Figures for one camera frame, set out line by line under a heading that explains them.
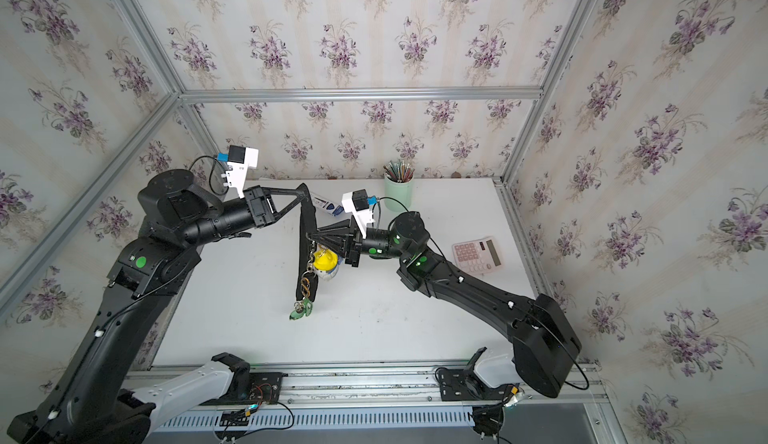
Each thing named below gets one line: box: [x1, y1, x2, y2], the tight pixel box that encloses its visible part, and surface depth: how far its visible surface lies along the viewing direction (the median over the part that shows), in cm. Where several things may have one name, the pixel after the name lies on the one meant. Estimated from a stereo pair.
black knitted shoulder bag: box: [296, 183, 318, 302], surface depth 66 cm
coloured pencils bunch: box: [383, 160, 415, 183], surface depth 106 cm
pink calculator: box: [452, 236, 503, 275], surface depth 98 cm
